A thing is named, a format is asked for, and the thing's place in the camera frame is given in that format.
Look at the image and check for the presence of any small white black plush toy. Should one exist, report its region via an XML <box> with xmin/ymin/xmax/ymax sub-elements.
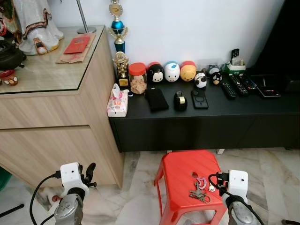
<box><xmin>195</xmin><ymin>72</ymin><xmax>208</xmax><ymax>89</ymax></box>

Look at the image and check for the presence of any black tape dispenser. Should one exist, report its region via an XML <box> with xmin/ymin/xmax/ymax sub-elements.
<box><xmin>173</xmin><ymin>91</ymin><xmax>188</xmax><ymax>112</ymax></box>

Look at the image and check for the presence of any pink white tissue pack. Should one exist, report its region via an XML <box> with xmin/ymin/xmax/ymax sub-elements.
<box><xmin>107</xmin><ymin>83</ymin><xmax>129</xmax><ymax>118</ymax></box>

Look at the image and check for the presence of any glass cabinet cover pane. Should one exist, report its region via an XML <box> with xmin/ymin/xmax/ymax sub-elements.
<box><xmin>0</xmin><ymin>26</ymin><xmax>106</xmax><ymax>96</ymax></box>

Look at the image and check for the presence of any green white holder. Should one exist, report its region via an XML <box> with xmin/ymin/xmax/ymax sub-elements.
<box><xmin>226</xmin><ymin>59</ymin><xmax>247</xmax><ymax>75</ymax></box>

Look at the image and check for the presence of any small gold trophy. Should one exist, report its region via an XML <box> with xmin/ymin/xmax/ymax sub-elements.
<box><xmin>113</xmin><ymin>52</ymin><xmax>130</xmax><ymax>90</ymax></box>

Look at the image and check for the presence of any silver lamp stand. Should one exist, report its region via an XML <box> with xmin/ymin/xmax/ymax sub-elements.
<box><xmin>75</xmin><ymin>0</ymin><xmax>97</xmax><ymax>34</ymax></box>

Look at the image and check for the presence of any yellow bear plush toy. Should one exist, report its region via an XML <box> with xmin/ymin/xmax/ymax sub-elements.
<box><xmin>180</xmin><ymin>60</ymin><xmax>197</xmax><ymax>83</ymax></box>

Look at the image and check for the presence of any small red cup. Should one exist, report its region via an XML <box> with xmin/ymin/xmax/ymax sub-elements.
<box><xmin>0</xmin><ymin>70</ymin><xmax>18</xmax><ymax>87</ymax></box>

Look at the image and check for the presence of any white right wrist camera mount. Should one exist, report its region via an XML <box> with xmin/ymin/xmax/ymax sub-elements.
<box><xmin>227</xmin><ymin>170</ymin><xmax>249</xmax><ymax>204</ymax></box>

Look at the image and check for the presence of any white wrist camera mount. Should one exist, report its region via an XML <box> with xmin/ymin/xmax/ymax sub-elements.
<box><xmin>60</xmin><ymin>162</ymin><xmax>90</xmax><ymax>197</ymax></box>
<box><xmin>227</xmin><ymin>170</ymin><xmax>249</xmax><ymax>204</ymax></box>

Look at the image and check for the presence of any white blue plush toy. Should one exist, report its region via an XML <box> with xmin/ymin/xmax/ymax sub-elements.
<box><xmin>164</xmin><ymin>61</ymin><xmax>180</xmax><ymax>83</ymax></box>

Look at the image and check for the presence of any black set-top box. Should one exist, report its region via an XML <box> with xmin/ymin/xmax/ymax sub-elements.
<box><xmin>255</xmin><ymin>75</ymin><xmax>282</xmax><ymax>98</ymax></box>

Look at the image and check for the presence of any light wooden cabinet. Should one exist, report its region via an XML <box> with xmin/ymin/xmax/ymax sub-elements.
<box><xmin>0</xmin><ymin>26</ymin><xmax>125</xmax><ymax>188</ymax></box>

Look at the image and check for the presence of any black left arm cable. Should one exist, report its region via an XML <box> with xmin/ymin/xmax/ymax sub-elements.
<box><xmin>29</xmin><ymin>172</ymin><xmax>64</xmax><ymax>225</ymax></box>

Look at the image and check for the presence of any black phone case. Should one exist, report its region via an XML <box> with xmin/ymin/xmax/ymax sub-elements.
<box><xmin>191</xmin><ymin>90</ymin><xmax>209</xmax><ymax>110</ymax></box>

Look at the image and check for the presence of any brown paper envelope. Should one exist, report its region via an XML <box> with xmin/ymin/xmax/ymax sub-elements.
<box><xmin>56</xmin><ymin>33</ymin><xmax>97</xmax><ymax>64</ymax></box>

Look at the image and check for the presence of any clear jar with red lid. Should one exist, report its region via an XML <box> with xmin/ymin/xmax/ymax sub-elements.
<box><xmin>128</xmin><ymin>62</ymin><xmax>147</xmax><ymax>96</ymax></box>

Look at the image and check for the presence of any white robed statue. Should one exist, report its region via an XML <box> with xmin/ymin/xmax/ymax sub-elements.
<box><xmin>13</xmin><ymin>0</ymin><xmax>64</xmax><ymax>55</ymax></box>

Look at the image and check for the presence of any red packet envelope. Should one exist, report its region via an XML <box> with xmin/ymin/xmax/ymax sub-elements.
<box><xmin>63</xmin><ymin>35</ymin><xmax>90</xmax><ymax>54</ymax></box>

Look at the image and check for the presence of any green cloth bundle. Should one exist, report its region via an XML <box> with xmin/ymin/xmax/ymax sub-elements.
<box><xmin>0</xmin><ymin>166</ymin><xmax>12</xmax><ymax>192</ymax></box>

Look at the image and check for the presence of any black television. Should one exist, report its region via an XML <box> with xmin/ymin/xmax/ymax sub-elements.
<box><xmin>248</xmin><ymin>0</ymin><xmax>300</xmax><ymax>78</ymax></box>

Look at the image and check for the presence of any black remote control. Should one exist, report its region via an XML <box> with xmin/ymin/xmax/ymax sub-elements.
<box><xmin>220</xmin><ymin>81</ymin><xmax>238</xmax><ymax>100</ymax></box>
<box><xmin>229</xmin><ymin>75</ymin><xmax>249</xmax><ymax>97</ymax></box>
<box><xmin>239</xmin><ymin>75</ymin><xmax>258</xmax><ymax>92</ymax></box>

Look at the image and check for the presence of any tall blue gold trophy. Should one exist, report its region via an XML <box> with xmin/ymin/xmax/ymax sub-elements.
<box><xmin>107</xmin><ymin>0</ymin><xmax>128</xmax><ymax>53</ymax></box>

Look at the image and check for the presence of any red plastic stool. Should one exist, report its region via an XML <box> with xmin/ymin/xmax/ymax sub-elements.
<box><xmin>155</xmin><ymin>150</ymin><xmax>229</xmax><ymax>225</ymax></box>

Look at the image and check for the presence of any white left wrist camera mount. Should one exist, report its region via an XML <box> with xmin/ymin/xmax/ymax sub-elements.
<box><xmin>60</xmin><ymin>162</ymin><xmax>90</xmax><ymax>197</ymax></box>

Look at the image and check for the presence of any black mouse plush toy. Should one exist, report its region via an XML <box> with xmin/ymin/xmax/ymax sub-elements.
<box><xmin>147</xmin><ymin>62</ymin><xmax>165</xmax><ymax>84</ymax></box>

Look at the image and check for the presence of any black TV console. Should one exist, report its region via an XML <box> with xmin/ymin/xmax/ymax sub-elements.
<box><xmin>109</xmin><ymin>73</ymin><xmax>300</xmax><ymax>153</ymax></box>

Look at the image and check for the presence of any black pouch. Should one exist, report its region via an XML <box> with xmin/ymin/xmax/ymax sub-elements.
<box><xmin>144</xmin><ymin>88</ymin><xmax>169</xmax><ymax>112</ymax></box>

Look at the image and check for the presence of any black rod on floor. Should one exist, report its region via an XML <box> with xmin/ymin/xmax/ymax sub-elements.
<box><xmin>0</xmin><ymin>203</ymin><xmax>25</xmax><ymax>219</ymax></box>

